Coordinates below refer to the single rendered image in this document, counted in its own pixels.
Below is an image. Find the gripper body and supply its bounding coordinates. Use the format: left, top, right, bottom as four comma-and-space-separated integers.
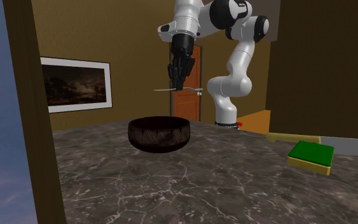
169, 32, 196, 69

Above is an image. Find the dark brown patterned bowl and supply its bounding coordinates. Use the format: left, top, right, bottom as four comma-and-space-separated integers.
127, 116, 191, 154

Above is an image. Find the orange wooden door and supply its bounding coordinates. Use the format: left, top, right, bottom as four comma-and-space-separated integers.
169, 43, 203, 122

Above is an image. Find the white-framed dark landscape picture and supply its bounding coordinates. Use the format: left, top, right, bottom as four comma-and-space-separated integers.
39, 56, 113, 114

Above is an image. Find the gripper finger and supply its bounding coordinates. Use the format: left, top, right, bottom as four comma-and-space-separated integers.
167, 62, 182, 92
181, 57, 196, 91

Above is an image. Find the yellow-handled knife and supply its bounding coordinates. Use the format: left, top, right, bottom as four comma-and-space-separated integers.
265, 132, 358, 158

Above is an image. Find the silver cutlery piece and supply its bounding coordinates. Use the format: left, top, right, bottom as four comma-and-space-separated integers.
153, 87, 203, 92

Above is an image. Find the green and yellow sponge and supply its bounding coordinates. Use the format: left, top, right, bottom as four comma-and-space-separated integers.
287, 140, 335, 177

